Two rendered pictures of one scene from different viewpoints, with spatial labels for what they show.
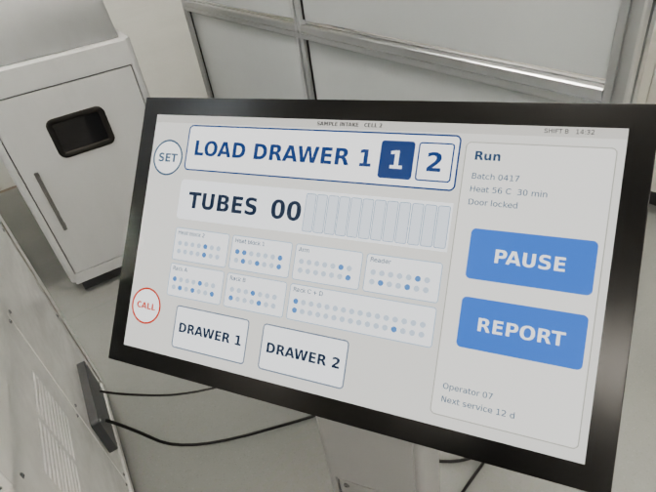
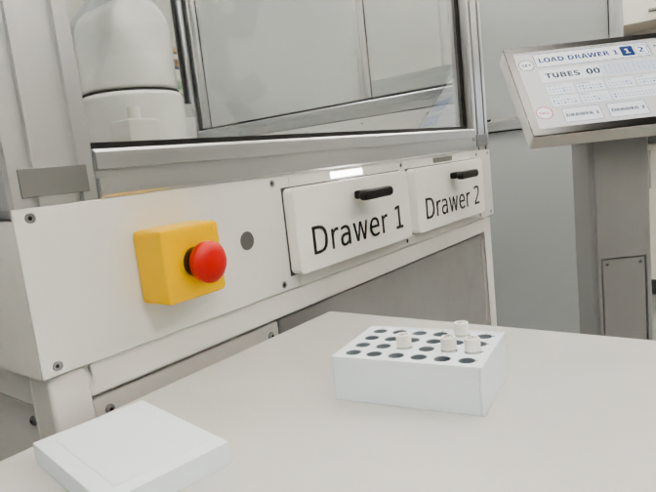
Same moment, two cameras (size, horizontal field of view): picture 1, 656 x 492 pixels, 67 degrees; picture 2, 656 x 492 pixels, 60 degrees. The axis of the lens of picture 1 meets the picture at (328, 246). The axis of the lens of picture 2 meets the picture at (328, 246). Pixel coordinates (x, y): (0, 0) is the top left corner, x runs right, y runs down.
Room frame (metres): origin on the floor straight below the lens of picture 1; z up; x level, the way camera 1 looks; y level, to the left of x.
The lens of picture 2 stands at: (-0.58, 1.35, 0.96)
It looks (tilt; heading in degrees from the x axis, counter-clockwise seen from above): 8 degrees down; 334
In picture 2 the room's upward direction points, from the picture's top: 6 degrees counter-clockwise
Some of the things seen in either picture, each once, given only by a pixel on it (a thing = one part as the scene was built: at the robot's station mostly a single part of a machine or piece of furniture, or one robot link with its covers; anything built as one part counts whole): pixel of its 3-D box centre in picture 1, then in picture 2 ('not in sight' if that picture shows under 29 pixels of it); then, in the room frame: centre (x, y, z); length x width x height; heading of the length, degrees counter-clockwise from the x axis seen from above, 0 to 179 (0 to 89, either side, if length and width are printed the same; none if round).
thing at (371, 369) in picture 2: not in sight; (421, 365); (-0.20, 1.09, 0.78); 0.12 x 0.08 x 0.04; 34
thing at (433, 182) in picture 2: not in sight; (449, 192); (0.27, 0.66, 0.87); 0.29 x 0.02 x 0.11; 116
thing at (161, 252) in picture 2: not in sight; (183, 261); (-0.02, 1.23, 0.88); 0.07 x 0.05 x 0.07; 116
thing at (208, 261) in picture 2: not in sight; (204, 262); (-0.05, 1.22, 0.88); 0.04 x 0.03 x 0.04; 116
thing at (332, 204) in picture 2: not in sight; (356, 216); (0.13, 0.94, 0.87); 0.29 x 0.02 x 0.11; 116
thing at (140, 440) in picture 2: not in sight; (128, 452); (-0.17, 1.32, 0.77); 0.13 x 0.09 x 0.02; 17
